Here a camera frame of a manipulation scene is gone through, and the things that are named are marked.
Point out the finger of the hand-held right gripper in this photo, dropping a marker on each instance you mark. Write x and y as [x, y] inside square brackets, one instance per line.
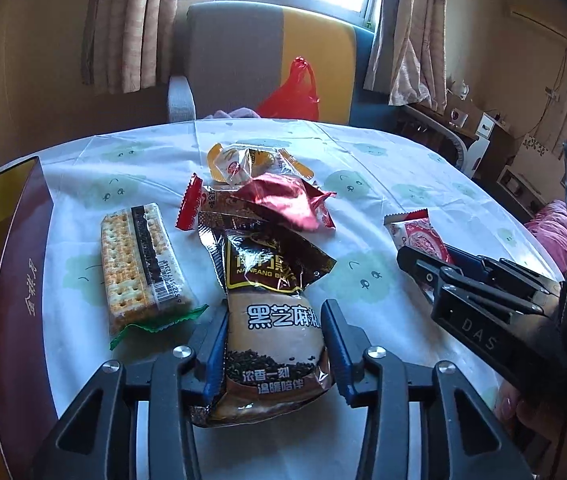
[418, 262]
[473, 266]

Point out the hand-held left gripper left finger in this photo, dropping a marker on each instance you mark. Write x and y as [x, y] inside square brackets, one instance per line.
[216, 355]

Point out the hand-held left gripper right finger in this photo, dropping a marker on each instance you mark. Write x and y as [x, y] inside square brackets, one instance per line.
[338, 360]

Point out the small red-print white packet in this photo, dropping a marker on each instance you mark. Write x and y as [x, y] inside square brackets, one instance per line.
[418, 232]

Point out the brown beige snack packet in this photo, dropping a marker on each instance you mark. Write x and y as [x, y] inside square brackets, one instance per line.
[273, 330]

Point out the orange clear seed packet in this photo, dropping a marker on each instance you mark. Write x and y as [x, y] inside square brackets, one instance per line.
[243, 162]

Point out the dark tin box gold inside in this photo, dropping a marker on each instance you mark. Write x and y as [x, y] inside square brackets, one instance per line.
[18, 270]

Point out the person's right hand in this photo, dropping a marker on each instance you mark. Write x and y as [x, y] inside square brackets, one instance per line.
[538, 425]

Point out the white cloud-print tablecloth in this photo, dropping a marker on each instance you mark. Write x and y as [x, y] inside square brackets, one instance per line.
[363, 220]

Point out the pink blanket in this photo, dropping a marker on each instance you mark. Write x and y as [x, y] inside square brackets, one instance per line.
[551, 235]

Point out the wooden cabinet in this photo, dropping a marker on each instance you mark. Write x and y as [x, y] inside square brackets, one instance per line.
[528, 170]

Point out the clear cracker packet green edge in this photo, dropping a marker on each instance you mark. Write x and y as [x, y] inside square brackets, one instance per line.
[138, 260]

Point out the dark red crumpled wrapper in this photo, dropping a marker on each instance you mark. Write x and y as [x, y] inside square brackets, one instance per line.
[288, 200]

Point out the cardboard box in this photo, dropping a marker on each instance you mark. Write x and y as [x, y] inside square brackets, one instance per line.
[463, 112]

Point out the red plastic bag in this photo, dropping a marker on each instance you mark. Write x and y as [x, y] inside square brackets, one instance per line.
[291, 95]

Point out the beige patterned curtain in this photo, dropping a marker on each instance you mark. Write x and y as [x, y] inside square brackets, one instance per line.
[408, 35]
[133, 20]

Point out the pale pink cloth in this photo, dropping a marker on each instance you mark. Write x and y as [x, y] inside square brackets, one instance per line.
[228, 114]

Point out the grey yellow blue armchair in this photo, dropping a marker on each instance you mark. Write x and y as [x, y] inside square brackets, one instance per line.
[233, 55]

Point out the white chair frame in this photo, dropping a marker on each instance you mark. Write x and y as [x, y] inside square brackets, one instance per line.
[458, 150]

